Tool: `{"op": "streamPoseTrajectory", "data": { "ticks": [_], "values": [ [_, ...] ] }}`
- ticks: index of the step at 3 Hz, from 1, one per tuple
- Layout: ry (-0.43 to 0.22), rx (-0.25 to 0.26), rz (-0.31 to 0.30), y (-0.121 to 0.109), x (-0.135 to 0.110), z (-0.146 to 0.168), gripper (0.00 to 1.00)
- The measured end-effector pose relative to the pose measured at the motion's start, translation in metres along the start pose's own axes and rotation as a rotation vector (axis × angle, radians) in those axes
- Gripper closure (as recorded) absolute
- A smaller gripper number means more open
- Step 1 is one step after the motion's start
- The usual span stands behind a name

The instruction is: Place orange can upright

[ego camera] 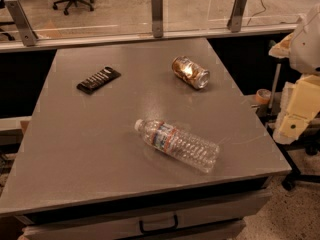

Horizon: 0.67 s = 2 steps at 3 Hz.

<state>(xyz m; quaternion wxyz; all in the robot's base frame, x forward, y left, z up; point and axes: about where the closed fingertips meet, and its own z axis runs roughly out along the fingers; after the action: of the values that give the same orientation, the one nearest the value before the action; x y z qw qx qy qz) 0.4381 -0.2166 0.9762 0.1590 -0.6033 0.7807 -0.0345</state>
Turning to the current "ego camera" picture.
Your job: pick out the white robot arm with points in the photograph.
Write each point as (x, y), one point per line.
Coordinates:
(302, 46)

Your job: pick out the roll of tape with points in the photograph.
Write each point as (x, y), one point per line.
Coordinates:
(263, 96)

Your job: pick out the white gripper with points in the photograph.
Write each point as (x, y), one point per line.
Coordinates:
(307, 47)

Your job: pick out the left metal glass bracket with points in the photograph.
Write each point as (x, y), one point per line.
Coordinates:
(27, 35)

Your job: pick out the middle metal glass bracket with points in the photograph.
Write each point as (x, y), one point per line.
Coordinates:
(157, 18)

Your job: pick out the grey drawer with black handle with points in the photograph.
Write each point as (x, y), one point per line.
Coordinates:
(218, 218)

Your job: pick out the black snack bar wrapper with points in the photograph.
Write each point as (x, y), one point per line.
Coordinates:
(98, 80)

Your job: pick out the glass barrier panel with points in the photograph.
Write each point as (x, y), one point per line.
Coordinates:
(134, 17)

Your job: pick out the metal glass bracket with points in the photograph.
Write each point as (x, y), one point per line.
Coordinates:
(157, 18)
(27, 35)
(235, 21)

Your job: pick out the right metal glass bracket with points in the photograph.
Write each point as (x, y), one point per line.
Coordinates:
(235, 21)

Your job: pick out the orange soda can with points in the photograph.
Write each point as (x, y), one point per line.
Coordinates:
(190, 72)

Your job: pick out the clear plastic water bottle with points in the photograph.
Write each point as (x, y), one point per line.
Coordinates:
(179, 144)

